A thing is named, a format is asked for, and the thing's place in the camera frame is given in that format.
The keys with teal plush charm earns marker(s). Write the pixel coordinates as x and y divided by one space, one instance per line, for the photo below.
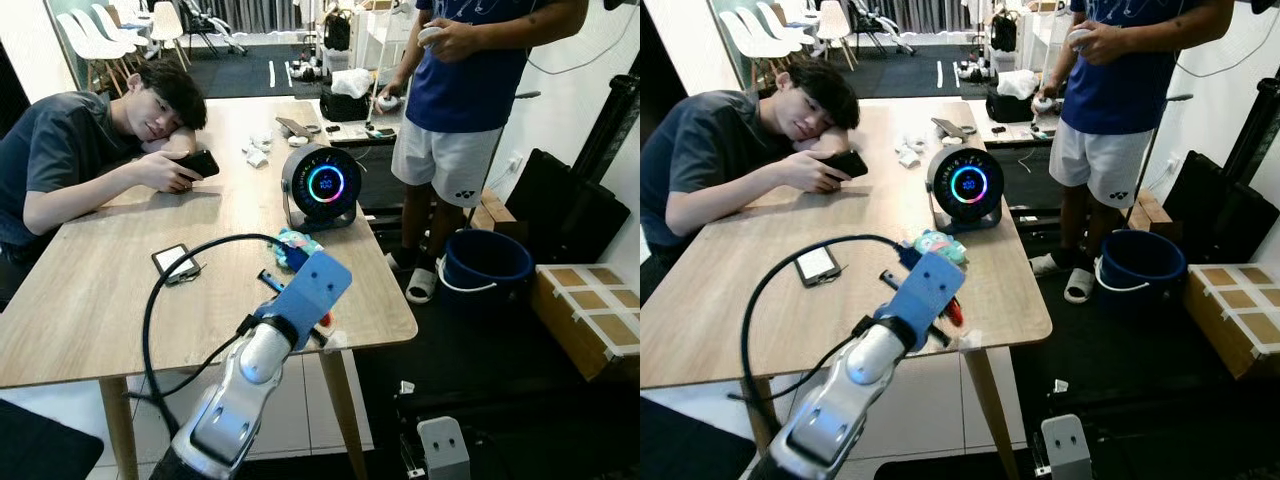
938 245
297 244

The black smartphone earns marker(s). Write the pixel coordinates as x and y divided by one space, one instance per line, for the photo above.
850 163
203 163

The white hand controller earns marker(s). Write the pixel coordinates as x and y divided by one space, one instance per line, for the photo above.
428 35
387 102
1078 38
1043 104

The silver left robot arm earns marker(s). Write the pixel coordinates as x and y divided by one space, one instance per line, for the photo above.
850 400
240 395

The seated person's right hand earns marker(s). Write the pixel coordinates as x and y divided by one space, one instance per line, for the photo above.
165 173
815 173

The standing person's right hand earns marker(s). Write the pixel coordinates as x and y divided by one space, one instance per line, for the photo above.
1050 90
392 90

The standing person's left hand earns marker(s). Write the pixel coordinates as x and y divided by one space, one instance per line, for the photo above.
455 40
1103 43

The small red object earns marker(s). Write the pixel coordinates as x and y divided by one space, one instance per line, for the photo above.
325 320
955 310

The small black white-faced device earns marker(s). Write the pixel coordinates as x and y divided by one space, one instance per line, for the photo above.
817 266
175 262

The white slipper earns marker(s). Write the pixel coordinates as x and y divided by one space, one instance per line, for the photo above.
422 286
1045 264
393 262
1078 286

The grey phone stand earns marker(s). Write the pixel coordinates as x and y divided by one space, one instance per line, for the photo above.
293 126
948 127

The light wooden side desk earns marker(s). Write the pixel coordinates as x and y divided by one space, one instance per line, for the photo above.
1000 133
350 133

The light wooden table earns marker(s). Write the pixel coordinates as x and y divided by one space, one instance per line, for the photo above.
720 300
90 290

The black bag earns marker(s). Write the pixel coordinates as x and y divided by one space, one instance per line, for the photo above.
1008 105
345 106

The white cloth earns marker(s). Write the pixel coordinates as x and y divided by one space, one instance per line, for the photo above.
1015 82
352 82

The wooden block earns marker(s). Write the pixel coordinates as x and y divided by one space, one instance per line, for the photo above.
1153 212
492 212

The seated person in grey shirt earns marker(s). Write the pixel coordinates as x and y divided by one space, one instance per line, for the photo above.
690 150
55 150

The black folding chair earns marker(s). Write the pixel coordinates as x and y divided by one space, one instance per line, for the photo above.
880 25
215 25

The dark floor mat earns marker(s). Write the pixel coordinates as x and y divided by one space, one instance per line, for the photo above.
40 445
690 445

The white plastic chair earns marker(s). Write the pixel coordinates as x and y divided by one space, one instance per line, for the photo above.
831 20
778 22
742 38
80 40
166 20
115 22

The standing person in blue shirt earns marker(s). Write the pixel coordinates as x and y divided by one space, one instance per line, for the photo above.
1110 90
465 90

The black case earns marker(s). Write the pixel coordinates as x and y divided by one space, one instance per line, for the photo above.
555 205
1215 205

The wooden crate with brown tiles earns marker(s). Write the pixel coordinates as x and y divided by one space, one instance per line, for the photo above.
1235 312
590 315

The thin black stick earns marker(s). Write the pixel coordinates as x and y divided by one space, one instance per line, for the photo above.
1160 150
515 140

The black pole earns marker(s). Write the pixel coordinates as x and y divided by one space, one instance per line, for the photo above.
1255 120
610 120

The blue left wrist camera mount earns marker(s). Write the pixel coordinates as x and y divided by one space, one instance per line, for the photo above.
310 290
925 292

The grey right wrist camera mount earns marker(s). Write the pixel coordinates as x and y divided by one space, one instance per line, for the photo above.
1066 450
445 450

